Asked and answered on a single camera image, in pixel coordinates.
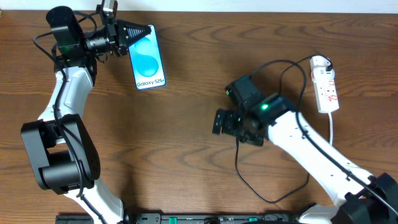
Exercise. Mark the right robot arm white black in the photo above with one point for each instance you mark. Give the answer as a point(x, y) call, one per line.
point(357, 195)

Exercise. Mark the blue Galaxy smartphone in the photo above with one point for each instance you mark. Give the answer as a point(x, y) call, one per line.
point(146, 62)

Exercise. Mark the white power strip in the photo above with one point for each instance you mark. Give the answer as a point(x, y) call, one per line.
point(325, 90)

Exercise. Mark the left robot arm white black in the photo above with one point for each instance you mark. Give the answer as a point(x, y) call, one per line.
point(61, 153)

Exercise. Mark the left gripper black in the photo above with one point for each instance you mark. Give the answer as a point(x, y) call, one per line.
point(115, 37)

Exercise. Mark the white charger plug adapter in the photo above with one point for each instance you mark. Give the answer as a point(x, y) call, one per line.
point(320, 61)

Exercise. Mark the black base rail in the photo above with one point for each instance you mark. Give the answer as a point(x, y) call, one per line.
point(209, 218)

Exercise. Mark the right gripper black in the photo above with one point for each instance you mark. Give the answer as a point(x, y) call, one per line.
point(229, 123)

